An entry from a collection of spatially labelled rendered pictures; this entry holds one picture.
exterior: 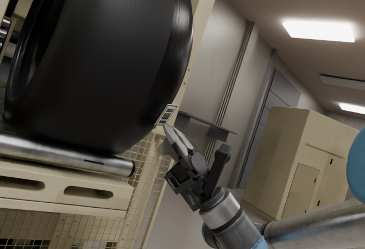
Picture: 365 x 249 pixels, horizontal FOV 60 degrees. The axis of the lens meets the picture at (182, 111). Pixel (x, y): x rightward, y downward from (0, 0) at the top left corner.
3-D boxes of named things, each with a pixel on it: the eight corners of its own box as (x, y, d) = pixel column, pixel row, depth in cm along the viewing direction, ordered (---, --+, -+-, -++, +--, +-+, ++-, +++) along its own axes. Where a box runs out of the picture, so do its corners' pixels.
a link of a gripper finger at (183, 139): (150, 134, 76) (172, 165, 76) (167, 120, 74) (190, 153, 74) (155, 130, 79) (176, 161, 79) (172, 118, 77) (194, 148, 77)
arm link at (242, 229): (232, 267, 78) (251, 279, 68) (201, 226, 78) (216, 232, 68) (258, 241, 81) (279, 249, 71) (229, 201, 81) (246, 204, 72)
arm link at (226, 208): (236, 217, 69) (242, 197, 78) (223, 199, 69) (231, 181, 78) (204, 234, 72) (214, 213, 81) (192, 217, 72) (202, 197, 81)
